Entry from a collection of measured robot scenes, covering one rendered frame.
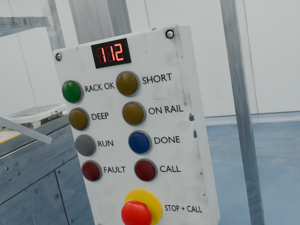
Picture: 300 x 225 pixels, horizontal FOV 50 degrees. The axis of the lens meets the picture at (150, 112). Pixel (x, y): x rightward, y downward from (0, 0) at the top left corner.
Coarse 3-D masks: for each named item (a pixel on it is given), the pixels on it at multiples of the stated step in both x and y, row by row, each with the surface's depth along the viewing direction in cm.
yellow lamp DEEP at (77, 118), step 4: (72, 112) 41; (76, 112) 41; (80, 112) 40; (72, 116) 41; (76, 116) 41; (80, 116) 40; (84, 116) 40; (72, 120) 41; (76, 120) 41; (80, 120) 41; (84, 120) 41; (72, 124) 41; (76, 124) 41; (80, 124) 41; (84, 124) 41; (76, 128) 41; (80, 128) 41
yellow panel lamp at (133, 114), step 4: (128, 104) 38; (132, 104) 37; (136, 104) 37; (124, 108) 38; (128, 108) 37; (132, 108) 37; (136, 108) 37; (140, 108) 37; (124, 112) 38; (128, 112) 38; (132, 112) 37; (136, 112) 37; (140, 112) 37; (124, 116) 38; (128, 116) 38; (132, 116) 37; (136, 116) 37; (140, 116) 37; (128, 120) 38; (132, 120) 38; (136, 120) 37; (140, 120) 37; (132, 124) 38; (136, 124) 38
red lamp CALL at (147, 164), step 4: (136, 164) 39; (140, 164) 39; (144, 164) 39; (148, 164) 39; (136, 168) 39; (140, 168) 39; (144, 168) 39; (148, 168) 39; (152, 168) 38; (136, 172) 39; (140, 172) 39; (144, 172) 39; (148, 172) 39; (152, 172) 39; (140, 176) 39; (144, 176) 39; (148, 176) 39; (152, 176) 39; (144, 180) 39; (148, 180) 39
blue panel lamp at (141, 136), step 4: (136, 132) 38; (132, 136) 38; (136, 136) 38; (140, 136) 38; (144, 136) 38; (132, 140) 38; (136, 140) 38; (140, 140) 38; (144, 140) 38; (148, 140) 38; (132, 144) 39; (136, 144) 38; (140, 144) 38; (144, 144) 38; (148, 144) 38; (132, 148) 39; (136, 148) 38; (140, 148) 38; (144, 148) 38; (148, 148) 38; (136, 152) 39; (140, 152) 38; (144, 152) 38
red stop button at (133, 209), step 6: (126, 204) 39; (132, 204) 39; (138, 204) 38; (144, 204) 39; (126, 210) 39; (132, 210) 38; (138, 210) 38; (144, 210) 38; (126, 216) 39; (132, 216) 39; (138, 216) 38; (144, 216) 38; (150, 216) 38; (126, 222) 39; (132, 222) 39; (138, 222) 38; (144, 222) 38; (150, 222) 39
